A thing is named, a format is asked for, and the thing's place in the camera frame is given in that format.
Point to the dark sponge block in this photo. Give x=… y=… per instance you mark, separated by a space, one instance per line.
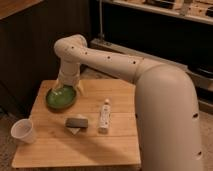
x=75 y=124

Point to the wooden table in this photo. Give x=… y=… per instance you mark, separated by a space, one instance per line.
x=56 y=146

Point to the white bottle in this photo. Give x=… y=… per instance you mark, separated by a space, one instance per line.
x=104 y=119

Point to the metal shelf rack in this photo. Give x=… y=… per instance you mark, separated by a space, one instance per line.
x=180 y=42

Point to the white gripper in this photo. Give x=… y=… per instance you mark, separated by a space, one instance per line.
x=69 y=74

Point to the green ceramic bowl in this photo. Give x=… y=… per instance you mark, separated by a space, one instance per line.
x=61 y=98

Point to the dark wooden cabinet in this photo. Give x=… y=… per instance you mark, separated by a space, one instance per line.
x=26 y=48

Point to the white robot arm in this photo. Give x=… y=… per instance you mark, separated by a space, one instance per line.
x=166 y=104

